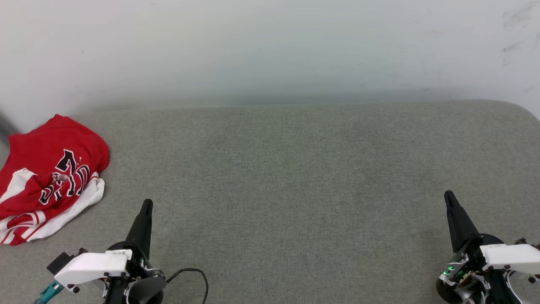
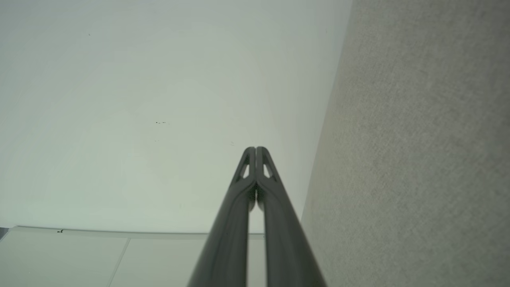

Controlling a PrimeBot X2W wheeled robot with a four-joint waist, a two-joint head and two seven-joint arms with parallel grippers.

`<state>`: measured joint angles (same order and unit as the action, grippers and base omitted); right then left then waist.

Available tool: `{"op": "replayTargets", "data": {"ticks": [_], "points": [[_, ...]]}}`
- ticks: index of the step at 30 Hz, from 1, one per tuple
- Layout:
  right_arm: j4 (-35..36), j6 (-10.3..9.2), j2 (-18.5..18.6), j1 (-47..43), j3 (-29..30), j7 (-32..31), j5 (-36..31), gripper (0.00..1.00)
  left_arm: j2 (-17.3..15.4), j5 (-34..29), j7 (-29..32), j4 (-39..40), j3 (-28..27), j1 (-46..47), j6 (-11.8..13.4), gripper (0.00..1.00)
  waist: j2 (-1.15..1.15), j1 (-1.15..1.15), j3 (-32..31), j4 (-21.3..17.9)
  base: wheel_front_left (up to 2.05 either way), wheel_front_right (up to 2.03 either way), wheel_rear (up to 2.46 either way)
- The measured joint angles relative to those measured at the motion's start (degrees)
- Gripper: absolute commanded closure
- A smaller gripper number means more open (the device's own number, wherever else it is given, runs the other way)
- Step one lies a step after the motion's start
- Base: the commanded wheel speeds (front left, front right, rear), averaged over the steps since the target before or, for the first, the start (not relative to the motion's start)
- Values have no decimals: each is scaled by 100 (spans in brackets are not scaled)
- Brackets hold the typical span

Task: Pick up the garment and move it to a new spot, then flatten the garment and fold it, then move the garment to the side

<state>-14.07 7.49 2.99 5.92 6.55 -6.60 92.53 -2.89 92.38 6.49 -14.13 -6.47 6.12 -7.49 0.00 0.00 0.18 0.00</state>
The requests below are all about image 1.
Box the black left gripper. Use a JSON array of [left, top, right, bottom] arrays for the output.
[[105, 199, 166, 304]]

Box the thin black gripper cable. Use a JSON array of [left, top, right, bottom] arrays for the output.
[[166, 268, 209, 304]]

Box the teal cable connector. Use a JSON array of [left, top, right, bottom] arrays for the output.
[[34, 280, 65, 304]]

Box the red white basketball jersey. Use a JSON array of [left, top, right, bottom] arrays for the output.
[[0, 114, 110, 246]]

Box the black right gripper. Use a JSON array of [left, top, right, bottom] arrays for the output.
[[436, 190, 513, 304]]

